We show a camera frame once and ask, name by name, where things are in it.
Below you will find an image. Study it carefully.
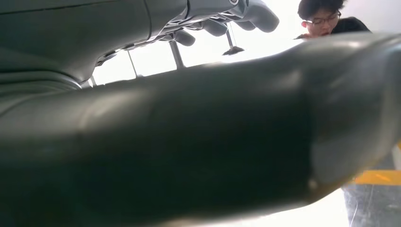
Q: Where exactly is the stainless steel workbench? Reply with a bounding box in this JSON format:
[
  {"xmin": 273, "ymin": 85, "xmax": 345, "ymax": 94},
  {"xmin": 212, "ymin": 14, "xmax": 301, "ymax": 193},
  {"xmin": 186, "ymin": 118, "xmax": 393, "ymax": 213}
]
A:
[{"xmin": 341, "ymin": 145, "xmax": 401, "ymax": 227}]

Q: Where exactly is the thin grey metal post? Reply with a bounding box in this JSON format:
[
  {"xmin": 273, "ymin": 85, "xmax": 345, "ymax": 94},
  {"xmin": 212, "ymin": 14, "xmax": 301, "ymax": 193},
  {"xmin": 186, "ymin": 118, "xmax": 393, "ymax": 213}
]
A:
[{"xmin": 127, "ymin": 50, "xmax": 140, "ymax": 79}]

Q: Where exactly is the dark stand with base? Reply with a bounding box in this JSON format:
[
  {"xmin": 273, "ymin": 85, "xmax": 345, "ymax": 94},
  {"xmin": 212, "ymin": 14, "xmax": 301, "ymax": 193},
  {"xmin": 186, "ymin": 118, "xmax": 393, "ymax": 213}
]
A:
[{"xmin": 221, "ymin": 23, "xmax": 245, "ymax": 56}]

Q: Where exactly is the person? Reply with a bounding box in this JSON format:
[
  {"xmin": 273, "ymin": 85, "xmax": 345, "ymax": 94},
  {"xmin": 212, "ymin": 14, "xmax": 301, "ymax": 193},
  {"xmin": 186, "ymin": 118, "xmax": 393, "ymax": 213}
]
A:
[{"xmin": 294, "ymin": 0, "xmax": 373, "ymax": 40}]

